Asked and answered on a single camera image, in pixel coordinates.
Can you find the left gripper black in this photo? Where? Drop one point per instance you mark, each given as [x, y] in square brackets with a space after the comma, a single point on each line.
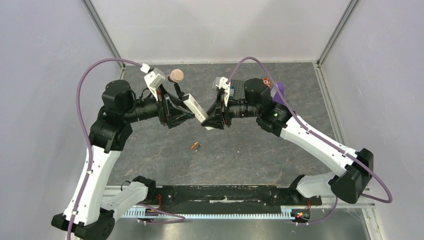
[170, 109]

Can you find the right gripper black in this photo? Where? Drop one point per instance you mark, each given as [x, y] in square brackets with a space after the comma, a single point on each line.
[226, 110]

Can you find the white remote control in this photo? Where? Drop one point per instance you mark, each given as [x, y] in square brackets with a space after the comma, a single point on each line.
[199, 113]

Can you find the orange battery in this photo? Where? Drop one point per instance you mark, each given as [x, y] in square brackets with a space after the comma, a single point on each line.
[194, 145]

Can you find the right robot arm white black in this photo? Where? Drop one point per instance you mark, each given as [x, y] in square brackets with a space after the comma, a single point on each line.
[350, 168]

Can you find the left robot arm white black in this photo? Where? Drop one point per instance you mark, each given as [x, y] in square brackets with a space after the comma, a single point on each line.
[89, 216]

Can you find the grey lego baseplate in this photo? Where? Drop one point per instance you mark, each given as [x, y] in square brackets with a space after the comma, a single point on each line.
[237, 91]

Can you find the black stand with pink ball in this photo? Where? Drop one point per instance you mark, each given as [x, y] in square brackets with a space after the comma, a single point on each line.
[176, 76]

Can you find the red toy figure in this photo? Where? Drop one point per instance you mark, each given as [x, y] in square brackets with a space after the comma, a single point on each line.
[267, 82]

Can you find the purple holder stand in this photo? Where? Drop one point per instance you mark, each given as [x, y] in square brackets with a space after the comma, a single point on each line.
[277, 92]

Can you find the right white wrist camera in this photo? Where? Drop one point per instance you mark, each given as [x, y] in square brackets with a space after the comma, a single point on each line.
[223, 83]

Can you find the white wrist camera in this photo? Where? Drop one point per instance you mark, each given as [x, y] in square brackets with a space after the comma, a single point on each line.
[223, 83]
[153, 78]

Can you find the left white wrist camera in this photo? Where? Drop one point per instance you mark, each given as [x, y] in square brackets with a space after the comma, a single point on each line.
[153, 78]

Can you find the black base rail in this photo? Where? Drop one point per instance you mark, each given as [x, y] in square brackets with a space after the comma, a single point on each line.
[223, 199]

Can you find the white cable duct strip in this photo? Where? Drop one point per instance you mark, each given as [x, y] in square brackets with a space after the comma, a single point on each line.
[139, 212]

